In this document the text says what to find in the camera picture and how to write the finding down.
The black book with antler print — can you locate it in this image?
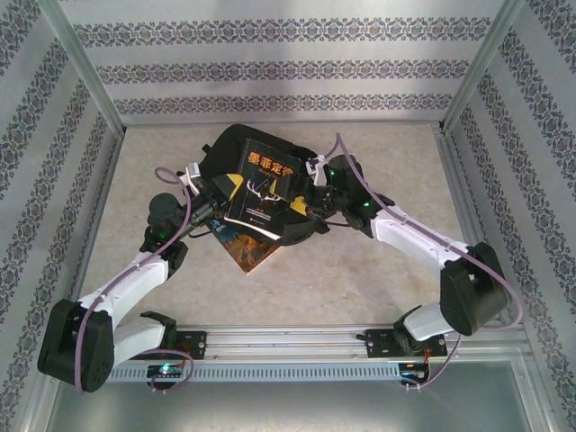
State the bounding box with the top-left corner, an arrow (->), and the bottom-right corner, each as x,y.
223,138 -> 303,242

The black backpack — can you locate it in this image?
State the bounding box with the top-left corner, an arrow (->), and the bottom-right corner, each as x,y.
197,123 -> 334,247

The blue and orange illustrated book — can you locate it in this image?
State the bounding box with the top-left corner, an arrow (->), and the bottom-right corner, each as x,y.
210,218 -> 283,275

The left controller board green light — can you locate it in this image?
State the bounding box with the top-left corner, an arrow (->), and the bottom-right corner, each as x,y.
147,364 -> 184,379

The grey metal front panel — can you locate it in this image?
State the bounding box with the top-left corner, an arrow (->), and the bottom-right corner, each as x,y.
42,359 -> 553,432

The thin black right gripper wire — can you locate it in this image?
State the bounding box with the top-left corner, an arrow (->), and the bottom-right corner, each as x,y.
323,211 -> 361,229

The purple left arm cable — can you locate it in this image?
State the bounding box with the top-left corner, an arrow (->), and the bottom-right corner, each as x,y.
76,166 -> 194,396

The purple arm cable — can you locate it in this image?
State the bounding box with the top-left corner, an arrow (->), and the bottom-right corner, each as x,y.
326,131 -> 526,392
76,166 -> 194,396

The aluminium left side rail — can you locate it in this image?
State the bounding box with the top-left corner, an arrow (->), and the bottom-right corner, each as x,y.
62,128 -> 125,328

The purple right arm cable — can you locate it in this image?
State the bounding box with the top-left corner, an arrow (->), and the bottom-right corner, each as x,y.
326,131 -> 526,392

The aluminium right side rail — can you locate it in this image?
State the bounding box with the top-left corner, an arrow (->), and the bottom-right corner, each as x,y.
434,125 -> 512,324

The aluminium mounting rail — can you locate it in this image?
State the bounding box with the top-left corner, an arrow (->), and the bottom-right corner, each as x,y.
42,322 -> 527,362

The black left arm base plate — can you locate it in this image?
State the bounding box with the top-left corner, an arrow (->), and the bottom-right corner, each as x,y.
125,330 -> 208,361

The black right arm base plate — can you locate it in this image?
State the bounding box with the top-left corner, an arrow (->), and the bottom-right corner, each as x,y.
366,327 -> 448,360

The grey slotted cable duct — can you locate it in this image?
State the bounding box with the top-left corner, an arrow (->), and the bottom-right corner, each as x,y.
107,361 -> 402,383

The aluminium left frame post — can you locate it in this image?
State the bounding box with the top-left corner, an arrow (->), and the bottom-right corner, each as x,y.
38,0 -> 127,134

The aluminium frame post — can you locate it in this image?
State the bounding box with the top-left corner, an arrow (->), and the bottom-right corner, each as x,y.
441,0 -> 527,134
38,0 -> 127,134

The aluminium right frame post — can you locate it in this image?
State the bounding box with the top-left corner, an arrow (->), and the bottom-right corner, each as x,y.
441,0 -> 527,134

